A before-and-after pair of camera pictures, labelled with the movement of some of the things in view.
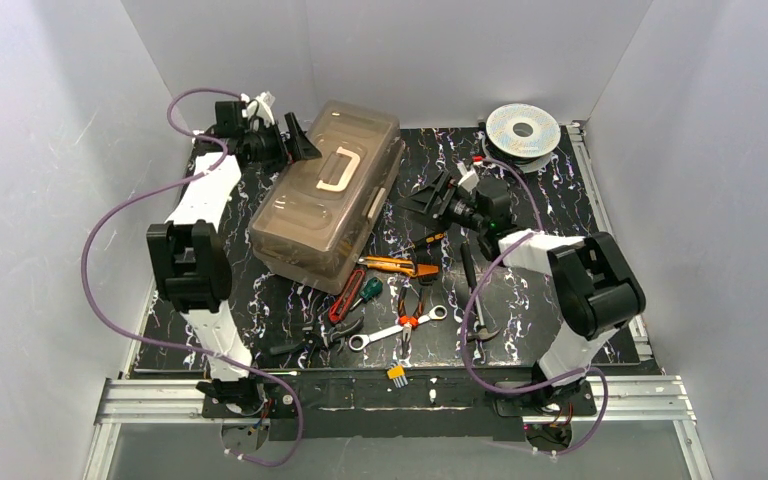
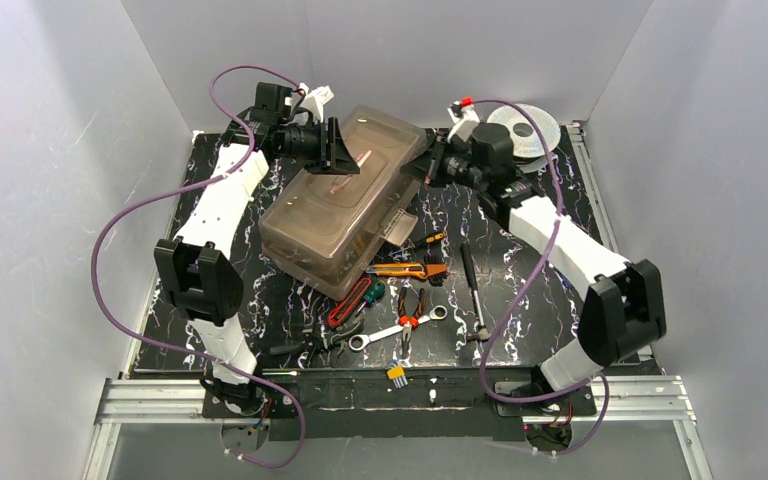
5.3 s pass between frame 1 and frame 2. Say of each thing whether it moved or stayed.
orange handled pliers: stayed
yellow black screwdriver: stayed
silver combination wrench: stayed
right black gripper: moved
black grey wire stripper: stayed
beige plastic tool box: moved
